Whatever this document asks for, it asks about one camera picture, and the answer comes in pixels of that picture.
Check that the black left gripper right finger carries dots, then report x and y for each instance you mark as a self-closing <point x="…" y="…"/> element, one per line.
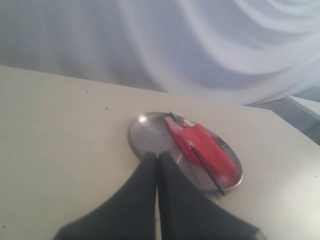
<point x="187" y="214"/>

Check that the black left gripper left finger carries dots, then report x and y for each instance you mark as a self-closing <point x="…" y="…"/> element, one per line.
<point x="129" y="214"/>

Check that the red flag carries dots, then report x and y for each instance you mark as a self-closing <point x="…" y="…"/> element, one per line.
<point x="200" y="148"/>

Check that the round stainless steel plate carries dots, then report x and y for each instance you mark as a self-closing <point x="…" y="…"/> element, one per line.
<point x="148" y="132"/>

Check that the white backdrop cloth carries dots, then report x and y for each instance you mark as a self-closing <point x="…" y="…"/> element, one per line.
<point x="237" y="51"/>

